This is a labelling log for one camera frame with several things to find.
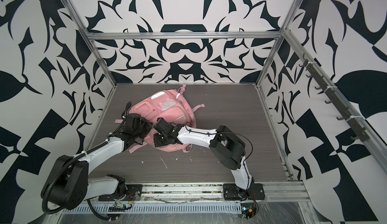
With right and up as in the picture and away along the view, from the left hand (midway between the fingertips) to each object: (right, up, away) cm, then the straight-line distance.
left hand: (154, 120), depth 88 cm
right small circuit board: (+49, -40, -17) cm, 65 cm away
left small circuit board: (-13, -40, -16) cm, 44 cm away
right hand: (+1, -11, -5) cm, 12 cm away
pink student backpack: (+19, -15, -1) cm, 24 cm away
